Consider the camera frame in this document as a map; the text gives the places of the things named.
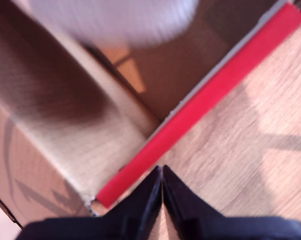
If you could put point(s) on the red cardboard shoebox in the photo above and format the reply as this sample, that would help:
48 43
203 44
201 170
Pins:
65 112

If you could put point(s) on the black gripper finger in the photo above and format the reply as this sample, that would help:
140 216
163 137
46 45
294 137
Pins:
183 200
143 200

